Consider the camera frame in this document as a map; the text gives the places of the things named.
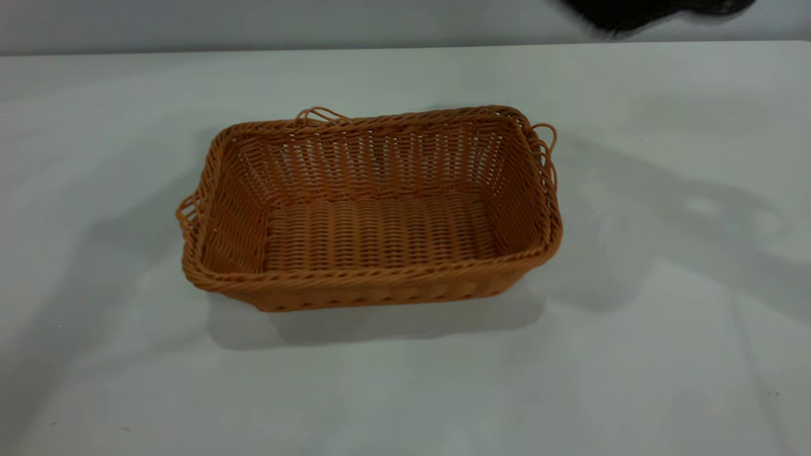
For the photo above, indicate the orange-brown woven wicker basket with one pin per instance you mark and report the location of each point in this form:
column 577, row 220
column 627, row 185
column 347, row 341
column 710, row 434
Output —
column 380, row 234

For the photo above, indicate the dark brown woven wicker basket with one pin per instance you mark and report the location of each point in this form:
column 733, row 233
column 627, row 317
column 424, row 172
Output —
column 627, row 12

